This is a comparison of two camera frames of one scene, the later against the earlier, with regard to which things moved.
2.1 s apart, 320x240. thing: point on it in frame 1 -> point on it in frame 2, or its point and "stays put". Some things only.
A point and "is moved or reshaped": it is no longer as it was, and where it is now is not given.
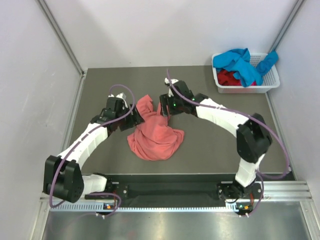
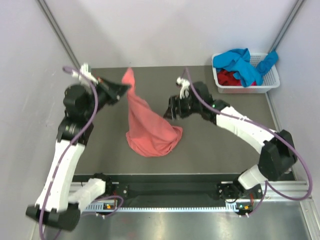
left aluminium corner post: [60, 33] stays put
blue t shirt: [238, 61] stays put
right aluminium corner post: [288, 22] stays put
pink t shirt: [154, 139] is moved or reshaped
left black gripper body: [129, 120] -> [104, 94]
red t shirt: [226, 78] stays put
